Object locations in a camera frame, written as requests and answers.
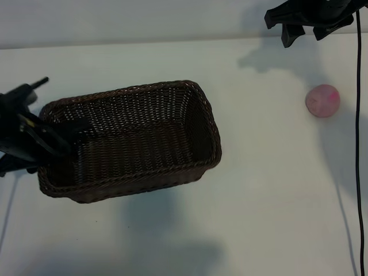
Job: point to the dark brown wicker basket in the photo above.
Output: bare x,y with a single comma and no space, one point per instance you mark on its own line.
138,143

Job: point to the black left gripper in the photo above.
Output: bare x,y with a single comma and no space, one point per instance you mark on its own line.
11,100

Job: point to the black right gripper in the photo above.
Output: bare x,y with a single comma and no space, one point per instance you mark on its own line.
310,13

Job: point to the pink peach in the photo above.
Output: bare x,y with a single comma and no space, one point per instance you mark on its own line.
322,100

